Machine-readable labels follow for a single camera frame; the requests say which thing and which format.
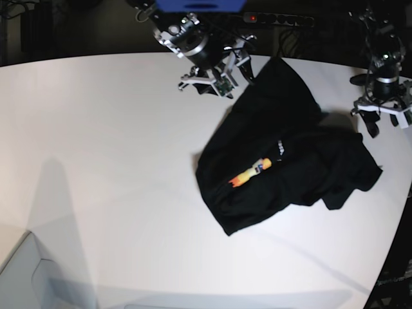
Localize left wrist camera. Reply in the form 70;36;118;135
397;109;412;129

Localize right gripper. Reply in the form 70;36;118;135
178;35;256;96

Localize black printed t-shirt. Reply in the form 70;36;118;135
196;58;382;235

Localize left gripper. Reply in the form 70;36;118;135
350;75;411;138

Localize white bin at table corner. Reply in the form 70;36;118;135
1;232;98;308

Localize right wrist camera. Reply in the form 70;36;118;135
212;77;234;99

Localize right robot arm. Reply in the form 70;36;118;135
128;1;256;98

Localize black power strip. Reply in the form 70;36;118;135
242;12;316;28

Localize blue plastic box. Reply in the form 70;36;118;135
156;0;247;13

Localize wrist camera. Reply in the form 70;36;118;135
397;109;412;129
212;77;234;99

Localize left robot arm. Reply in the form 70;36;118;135
350;1;411;138

